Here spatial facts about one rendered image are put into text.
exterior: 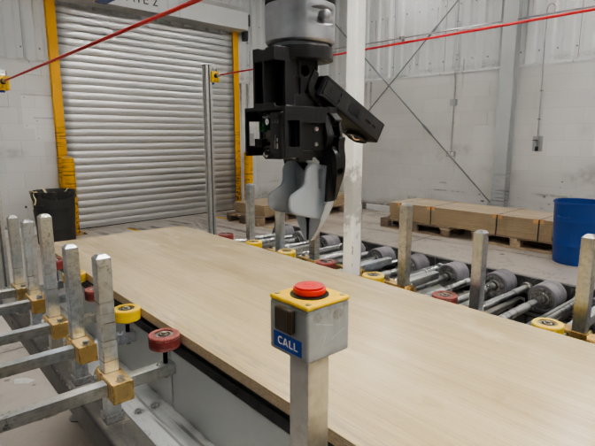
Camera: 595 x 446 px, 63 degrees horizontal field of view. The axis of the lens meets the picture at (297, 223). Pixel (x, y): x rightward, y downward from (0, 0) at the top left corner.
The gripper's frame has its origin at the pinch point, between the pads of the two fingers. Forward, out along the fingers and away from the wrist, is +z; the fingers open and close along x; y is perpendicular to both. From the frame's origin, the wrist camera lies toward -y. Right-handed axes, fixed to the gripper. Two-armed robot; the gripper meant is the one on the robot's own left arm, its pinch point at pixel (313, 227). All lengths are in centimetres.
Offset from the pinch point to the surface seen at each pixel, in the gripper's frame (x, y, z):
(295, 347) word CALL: 1.1, 3.9, 13.5
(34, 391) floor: -244, -10, 131
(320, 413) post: 1.3, 0.0, 23.5
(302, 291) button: 0.3, 2.1, 7.3
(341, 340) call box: 3.1, -1.7, 13.6
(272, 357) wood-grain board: -42, -25, 40
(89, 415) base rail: -80, 5, 61
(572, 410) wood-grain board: 12, -55, 40
